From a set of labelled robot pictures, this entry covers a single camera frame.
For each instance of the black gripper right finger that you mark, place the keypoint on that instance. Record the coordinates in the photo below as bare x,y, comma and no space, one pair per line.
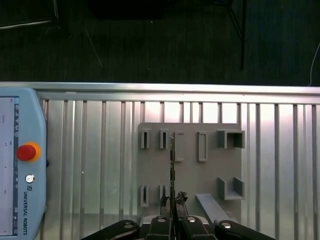
192,230

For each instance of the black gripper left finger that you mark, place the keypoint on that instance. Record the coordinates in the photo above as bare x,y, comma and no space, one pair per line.
160,230

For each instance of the blue RAM stick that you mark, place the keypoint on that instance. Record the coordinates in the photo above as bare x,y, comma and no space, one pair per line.
172,170

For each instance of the grey parts rack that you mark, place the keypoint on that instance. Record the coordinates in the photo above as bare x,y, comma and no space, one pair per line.
195,175

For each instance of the pale blue teach pendant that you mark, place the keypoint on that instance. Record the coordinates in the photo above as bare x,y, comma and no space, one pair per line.
30,120

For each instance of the grey metal bar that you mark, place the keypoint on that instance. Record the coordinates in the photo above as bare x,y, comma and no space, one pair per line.
25,24

